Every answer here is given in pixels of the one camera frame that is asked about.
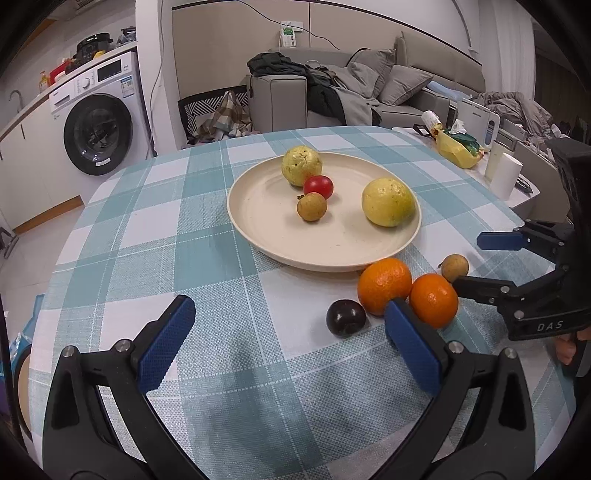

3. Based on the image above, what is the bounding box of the near yellow guava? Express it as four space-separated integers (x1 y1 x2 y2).
362 177 416 228

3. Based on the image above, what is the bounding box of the white wall charger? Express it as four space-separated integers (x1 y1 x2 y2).
280 20 304 48

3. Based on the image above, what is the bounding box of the black laundry basket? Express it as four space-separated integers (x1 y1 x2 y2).
178 85 254 145

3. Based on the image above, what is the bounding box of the cream round plate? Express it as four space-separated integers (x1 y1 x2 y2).
226 152 422 272

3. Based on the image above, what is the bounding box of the grey cushion back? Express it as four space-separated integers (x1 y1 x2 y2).
346 49 396 99

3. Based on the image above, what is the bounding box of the white kitchen counter cabinet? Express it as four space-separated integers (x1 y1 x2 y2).
1 100 80 229

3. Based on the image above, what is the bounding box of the grey sofa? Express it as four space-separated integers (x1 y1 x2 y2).
247 32 486 132

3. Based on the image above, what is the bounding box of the black rice cooker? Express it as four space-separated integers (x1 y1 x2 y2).
74 32 113 64

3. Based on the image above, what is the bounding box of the far yellow guava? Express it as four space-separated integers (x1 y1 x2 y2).
280 145 324 187

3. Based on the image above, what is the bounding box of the red cherry tomato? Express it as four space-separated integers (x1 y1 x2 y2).
303 175 335 200

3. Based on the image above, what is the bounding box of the white bottle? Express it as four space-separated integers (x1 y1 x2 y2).
421 110 445 136

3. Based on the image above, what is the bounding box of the yellow plastic bag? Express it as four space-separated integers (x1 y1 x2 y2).
435 130 484 169

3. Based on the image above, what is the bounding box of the yellow guava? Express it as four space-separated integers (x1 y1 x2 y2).
280 145 324 187
362 177 416 228

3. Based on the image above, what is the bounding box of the white side table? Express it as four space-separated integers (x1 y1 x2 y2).
392 124 569 222

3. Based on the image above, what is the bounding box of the grey cushion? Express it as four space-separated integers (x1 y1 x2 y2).
378 65 433 106
346 49 396 99

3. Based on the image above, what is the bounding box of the white air purifier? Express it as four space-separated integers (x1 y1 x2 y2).
458 99 501 151

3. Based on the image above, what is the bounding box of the right hand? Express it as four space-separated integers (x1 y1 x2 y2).
554 327 591 366

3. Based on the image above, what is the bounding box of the orange mandarin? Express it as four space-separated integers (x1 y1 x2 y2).
409 273 459 329
358 258 413 316

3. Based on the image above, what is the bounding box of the brown longan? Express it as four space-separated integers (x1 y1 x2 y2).
438 254 470 283
297 193 327 222

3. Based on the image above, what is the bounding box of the white washing machine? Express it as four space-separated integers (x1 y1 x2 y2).
49 50 153 177

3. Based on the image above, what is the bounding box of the grey cushion front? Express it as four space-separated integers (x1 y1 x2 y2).
378 65 433 106

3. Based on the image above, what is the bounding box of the dark clothes pile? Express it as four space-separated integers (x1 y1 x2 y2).
247 51 382 133

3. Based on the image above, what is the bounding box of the white paper roll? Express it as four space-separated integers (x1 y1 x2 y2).
490 153 523 200

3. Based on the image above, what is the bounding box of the dark plum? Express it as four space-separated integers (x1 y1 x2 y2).
325 299 367 337

